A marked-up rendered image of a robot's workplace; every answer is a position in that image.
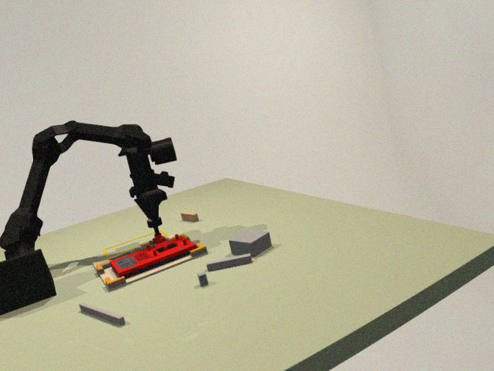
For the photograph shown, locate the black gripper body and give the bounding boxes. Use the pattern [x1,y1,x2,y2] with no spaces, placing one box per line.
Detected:
[129,167,167,206]

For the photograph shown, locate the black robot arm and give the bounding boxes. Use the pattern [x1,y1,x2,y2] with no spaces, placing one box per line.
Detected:
[0,121,177,260]

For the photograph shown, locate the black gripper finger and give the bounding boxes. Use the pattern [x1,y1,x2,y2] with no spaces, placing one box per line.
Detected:
[134,199,150,219]
[141,201,162,225]

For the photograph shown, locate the black tyre with grey rim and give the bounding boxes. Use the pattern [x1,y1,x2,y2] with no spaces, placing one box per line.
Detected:
[146,217,162,227]

